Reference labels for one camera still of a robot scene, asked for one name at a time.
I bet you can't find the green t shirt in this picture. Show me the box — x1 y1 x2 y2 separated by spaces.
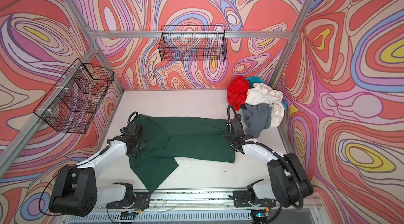
129 114 235 192

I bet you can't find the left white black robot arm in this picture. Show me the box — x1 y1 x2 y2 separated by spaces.
48 123 145 217

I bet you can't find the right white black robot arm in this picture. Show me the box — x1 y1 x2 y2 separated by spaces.
224 118 314 210

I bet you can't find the grey t shirt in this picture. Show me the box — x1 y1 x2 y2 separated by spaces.
241 103 271 138

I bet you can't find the red t shirt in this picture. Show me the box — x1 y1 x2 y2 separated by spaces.
227 76 251 111

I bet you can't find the white t shirt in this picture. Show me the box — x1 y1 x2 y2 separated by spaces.
245 83 286 127

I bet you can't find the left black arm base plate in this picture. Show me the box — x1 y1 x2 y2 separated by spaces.
106 191 151 210

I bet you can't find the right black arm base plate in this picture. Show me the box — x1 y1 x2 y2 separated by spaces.
228 190 276 209

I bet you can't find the black wire basket left wall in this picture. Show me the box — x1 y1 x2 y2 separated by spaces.
33 59 115 134

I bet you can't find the black wire basket wall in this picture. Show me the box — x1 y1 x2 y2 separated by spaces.
158 25 228 63
33 59 115 134

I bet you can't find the aluminium front rail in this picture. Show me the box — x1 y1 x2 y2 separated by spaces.
55 188 331 224

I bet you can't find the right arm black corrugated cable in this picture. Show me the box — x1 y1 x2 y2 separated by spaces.
227 104 304 224

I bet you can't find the black wire basket back wall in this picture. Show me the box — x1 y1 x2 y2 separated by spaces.
158 25 228 63

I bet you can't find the aluminium frame back beam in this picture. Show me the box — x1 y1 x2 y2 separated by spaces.
89 30 294 39

